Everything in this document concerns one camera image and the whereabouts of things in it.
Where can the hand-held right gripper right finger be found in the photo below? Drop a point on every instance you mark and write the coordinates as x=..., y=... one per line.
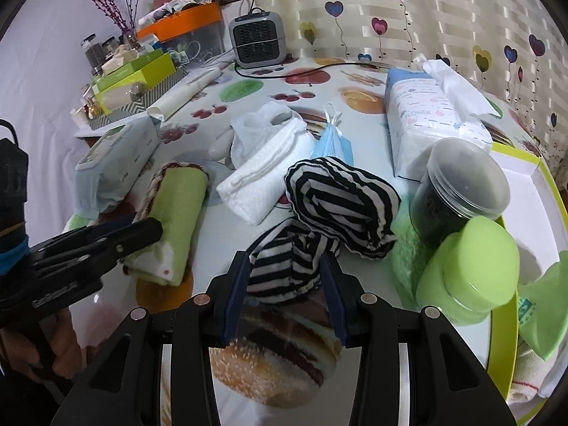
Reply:
x=335, y=299

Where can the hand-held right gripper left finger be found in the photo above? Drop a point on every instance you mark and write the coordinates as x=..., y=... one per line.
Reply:
x=235, y=295

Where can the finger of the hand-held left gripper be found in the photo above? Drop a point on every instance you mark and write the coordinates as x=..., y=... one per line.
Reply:
x=84, y=236
x=142, y=233

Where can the green towel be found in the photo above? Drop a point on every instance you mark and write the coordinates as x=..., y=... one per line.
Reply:
x=173, y=213

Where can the black white striped sock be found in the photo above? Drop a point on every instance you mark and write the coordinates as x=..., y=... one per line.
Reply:
x=275, y=270
x=346, y=204

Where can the blue face mask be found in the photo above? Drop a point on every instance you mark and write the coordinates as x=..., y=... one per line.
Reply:
x=333, y=144

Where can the beige towel red stitching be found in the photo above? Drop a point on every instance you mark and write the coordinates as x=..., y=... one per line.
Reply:
x=528, y=372

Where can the smooth light green cloth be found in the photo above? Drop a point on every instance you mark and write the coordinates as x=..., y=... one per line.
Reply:
x=543, y=310

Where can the green white cardboard box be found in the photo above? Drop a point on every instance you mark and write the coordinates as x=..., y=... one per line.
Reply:
x=523, y=173

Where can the soft tissue pack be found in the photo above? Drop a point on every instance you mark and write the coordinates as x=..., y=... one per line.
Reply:
x=421, y=115

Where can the person's left hand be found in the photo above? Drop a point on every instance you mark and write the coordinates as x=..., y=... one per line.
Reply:
x=66, y=337

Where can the blue wet wipes pack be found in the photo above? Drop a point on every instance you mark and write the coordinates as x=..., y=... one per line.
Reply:
x=115, y=164

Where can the fuzzy green cloth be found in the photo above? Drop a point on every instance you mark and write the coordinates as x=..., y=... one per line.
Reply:
x=404, y=253

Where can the small white cup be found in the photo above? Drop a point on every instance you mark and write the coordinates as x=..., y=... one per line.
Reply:
x=80, y=116

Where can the white waffle towel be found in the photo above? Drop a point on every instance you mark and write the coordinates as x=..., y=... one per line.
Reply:
x=262, y=177

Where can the zigzag pattern tray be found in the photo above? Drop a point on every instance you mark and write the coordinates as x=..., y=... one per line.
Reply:
x=133, y=111

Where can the green cream jar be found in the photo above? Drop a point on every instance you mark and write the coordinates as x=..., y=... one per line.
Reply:
x=470, y=270

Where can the light green cardboard box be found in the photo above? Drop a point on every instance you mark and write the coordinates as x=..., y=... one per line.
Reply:
x=128, y=91

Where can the white paper roll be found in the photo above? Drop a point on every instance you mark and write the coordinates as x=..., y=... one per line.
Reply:
x=186, y=93

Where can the glass spice jar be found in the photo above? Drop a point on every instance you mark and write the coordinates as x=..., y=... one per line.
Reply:
x=92, y=53
x=110, y=48

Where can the clear plastic jar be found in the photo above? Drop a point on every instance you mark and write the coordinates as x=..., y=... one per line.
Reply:
x=457, y=191

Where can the vase with purple branches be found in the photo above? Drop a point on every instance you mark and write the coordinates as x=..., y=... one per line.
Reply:
x=120, y=13

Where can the fruit print tablecloth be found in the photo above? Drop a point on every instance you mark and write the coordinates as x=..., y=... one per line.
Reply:
x=284, y=93

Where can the orange lid storage box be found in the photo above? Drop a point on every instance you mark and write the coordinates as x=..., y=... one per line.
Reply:
x=186, y=26

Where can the small grey heater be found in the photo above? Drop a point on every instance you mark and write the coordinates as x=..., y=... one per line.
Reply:
x=257, y=40

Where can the heart print curtain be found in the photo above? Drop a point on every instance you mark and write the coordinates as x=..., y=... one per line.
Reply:
x=443, y=17

